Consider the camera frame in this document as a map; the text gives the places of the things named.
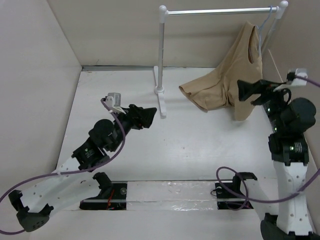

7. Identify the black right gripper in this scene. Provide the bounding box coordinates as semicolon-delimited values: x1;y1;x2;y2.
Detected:
238;77;294;133

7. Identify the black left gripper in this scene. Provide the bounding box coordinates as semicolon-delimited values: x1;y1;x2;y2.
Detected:
109;104;156;153

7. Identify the beige t shirt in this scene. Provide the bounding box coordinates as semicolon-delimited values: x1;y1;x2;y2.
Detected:
179;21;263;121

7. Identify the blue wire hanger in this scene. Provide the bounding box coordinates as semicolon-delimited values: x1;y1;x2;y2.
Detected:
247;5;275;62

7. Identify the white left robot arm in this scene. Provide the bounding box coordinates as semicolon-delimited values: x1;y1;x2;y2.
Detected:
8;104;157;232

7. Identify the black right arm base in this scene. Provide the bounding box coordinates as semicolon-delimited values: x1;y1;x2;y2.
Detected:
210;174;254;211

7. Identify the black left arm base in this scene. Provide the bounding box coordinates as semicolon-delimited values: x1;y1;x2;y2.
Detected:
79;172;128;211

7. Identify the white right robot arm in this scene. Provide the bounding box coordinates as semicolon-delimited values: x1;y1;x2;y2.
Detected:
231;80;320;240

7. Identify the white clothes rack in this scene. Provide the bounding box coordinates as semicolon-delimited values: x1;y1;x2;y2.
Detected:
153;0;289;119

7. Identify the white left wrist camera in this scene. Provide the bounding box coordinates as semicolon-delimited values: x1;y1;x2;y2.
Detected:
101;92;125;114

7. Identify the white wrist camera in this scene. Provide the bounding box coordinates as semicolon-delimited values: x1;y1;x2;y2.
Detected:
101;92;125;114
273;68;308;92

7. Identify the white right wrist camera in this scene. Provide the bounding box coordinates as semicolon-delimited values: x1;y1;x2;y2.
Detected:
273;68;308;92

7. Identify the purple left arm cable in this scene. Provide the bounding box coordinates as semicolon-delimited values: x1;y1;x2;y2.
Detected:
0;97;126;235

